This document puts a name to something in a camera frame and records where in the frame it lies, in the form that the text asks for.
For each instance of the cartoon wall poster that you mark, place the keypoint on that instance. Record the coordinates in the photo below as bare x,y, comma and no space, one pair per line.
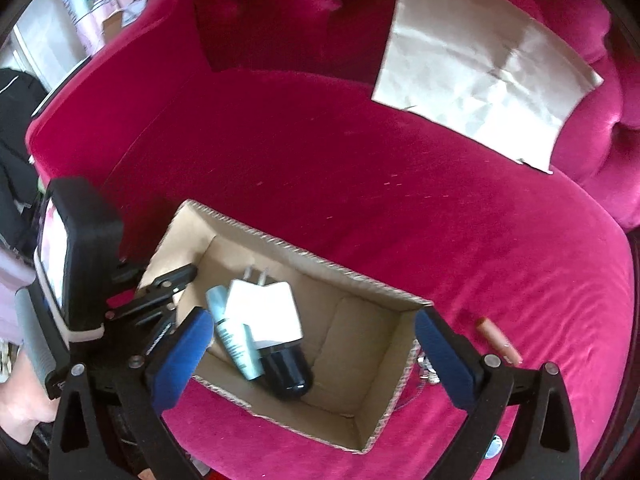
82,2

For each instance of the brown pink lipstick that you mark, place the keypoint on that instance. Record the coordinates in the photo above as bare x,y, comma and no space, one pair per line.
500,342

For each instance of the person's left forearm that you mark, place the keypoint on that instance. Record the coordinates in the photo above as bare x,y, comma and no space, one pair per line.
25,400

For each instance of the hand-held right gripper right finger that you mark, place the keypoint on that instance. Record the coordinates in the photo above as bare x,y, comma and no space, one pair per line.
450,360

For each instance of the white plug charger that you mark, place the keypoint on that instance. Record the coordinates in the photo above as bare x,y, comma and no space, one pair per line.
265,310

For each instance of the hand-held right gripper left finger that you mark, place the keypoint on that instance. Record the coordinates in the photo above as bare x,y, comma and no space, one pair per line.
180,355

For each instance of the black round jar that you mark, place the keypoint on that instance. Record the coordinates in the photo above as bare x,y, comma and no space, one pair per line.
287,372

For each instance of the small brown cardboard box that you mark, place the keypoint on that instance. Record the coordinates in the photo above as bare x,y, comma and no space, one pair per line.
120,19

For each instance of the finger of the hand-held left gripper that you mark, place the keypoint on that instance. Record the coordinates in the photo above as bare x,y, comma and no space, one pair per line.
167,282
160,334

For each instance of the pink velvet sofa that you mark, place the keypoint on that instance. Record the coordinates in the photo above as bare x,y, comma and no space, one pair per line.
320,160

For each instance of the black clothing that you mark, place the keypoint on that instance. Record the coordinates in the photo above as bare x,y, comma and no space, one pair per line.
15,140

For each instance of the white and blue tube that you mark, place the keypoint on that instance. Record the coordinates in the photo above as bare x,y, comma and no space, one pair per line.
232,335

